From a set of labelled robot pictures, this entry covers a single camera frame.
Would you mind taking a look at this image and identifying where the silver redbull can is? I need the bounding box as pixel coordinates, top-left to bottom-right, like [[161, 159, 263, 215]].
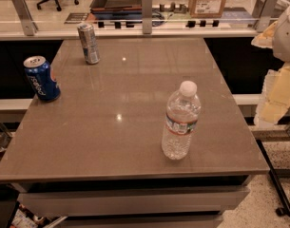
[[77, 23, 100, 65]]

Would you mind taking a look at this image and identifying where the black floor stand leg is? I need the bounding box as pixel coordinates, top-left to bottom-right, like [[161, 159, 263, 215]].
[[257, 140, 290, 217]]

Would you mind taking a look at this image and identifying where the grey tray bin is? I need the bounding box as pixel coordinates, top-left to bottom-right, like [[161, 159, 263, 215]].
[[89, 0, 151, 13]]

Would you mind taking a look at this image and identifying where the metal railing post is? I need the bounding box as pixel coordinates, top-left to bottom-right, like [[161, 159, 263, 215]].
[[142, 0, 152, 34], [255, 0, 278, 32], [11, 0, 37, 36]]

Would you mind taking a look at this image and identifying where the clear plastic water bottle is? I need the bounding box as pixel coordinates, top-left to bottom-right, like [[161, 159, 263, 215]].
[[162, 81, 202, 160]]

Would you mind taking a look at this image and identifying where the middle metal railing post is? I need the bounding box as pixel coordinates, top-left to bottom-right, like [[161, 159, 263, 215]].
[[142, 0, 152, 34]]

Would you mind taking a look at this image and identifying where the cardboard box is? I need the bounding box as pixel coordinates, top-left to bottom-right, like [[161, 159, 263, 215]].
[[188, 0, 226, 18]]

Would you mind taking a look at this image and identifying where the right metal railing post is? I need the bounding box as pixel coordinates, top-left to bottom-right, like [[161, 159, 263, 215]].
[[255, 0, 278, 32]]

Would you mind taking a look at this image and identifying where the blue pepsi can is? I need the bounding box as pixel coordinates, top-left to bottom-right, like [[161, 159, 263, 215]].
[[24, 56, 61, 102]]

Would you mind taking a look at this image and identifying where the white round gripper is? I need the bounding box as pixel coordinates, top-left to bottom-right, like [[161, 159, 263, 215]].
[[251, 6, 290, 125]]

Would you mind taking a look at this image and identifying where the grey drawer cabinet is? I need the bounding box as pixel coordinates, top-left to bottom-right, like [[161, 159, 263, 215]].
[[18, 176, 249, 228]]

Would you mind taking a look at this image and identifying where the glass railing panel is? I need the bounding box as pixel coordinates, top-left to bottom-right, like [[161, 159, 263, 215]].
[[0, 0, 290, 24]]

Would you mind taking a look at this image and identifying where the left metal railing post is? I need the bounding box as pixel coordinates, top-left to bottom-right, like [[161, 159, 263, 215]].
[[11, 0, 37, 36]]

